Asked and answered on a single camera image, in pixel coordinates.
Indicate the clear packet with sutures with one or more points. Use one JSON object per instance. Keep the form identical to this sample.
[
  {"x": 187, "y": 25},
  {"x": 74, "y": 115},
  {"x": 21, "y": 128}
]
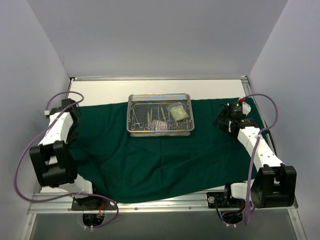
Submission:
[{"x": 160, "y": 125}]

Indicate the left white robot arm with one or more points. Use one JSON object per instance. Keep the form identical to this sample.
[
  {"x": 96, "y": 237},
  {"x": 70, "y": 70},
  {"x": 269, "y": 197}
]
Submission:
[{"x": 52, "y": 161}]

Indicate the steel forceps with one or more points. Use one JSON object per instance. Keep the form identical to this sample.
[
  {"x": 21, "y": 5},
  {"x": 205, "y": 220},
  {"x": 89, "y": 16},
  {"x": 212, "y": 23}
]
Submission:
[
  {"x": 149, "y": 119},
  {"x": 136, "y": 123}
]

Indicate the green surgical drape cloth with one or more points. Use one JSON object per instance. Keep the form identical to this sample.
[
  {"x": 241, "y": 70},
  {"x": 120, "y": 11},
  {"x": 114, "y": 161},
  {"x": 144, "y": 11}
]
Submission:
[{"x": 141, "y": 169}]

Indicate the back aluminium rail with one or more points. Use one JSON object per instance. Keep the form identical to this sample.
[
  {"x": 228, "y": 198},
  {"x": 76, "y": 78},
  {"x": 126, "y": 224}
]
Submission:
[{"x": 155, "y": 78}]

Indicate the front aluminium rail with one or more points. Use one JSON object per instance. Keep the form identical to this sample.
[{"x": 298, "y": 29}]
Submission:
[{"x": 193, "y": 202}]

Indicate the steel forceps middle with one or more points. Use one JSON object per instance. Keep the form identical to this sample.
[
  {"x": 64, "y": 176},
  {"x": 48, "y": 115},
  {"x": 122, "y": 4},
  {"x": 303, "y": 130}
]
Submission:
[{"x": 149, "y": 119}]

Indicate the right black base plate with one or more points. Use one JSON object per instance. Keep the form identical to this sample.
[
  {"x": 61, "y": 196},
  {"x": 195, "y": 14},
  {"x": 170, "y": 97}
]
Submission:
[{"x": 223, "y": 200}]

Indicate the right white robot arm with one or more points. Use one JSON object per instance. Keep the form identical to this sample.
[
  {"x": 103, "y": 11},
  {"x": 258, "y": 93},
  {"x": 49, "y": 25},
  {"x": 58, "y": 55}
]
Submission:
[{"x": 275, "y": 183}]

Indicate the metal mesh instrument tray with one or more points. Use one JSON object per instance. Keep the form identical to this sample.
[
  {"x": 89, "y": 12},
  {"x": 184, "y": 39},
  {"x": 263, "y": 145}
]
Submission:
[{"x": 159, "y": 115}]

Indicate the green gauze packet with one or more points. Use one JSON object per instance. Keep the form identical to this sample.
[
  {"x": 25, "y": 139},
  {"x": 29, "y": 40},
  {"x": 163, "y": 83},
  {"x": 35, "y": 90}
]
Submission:
[{"x": 177, "y": 111}]

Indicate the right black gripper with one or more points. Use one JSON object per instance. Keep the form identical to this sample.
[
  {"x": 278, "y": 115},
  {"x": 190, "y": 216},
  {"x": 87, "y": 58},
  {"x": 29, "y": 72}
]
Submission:
[{"x": 222, "y": 120}]

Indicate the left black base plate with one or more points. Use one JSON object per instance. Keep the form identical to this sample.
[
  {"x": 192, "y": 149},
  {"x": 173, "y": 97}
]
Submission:
[{"x": 91, "y": 203}]

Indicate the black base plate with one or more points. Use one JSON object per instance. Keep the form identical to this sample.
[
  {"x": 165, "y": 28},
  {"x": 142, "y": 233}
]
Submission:
[
  {"x": 91, "y": 203},
  {"x": 223, "y": 200}
]

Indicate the steel forceps left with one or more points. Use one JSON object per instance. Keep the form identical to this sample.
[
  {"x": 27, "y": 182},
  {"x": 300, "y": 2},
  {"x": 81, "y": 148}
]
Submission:
[{"x": 136, "y": 123}]

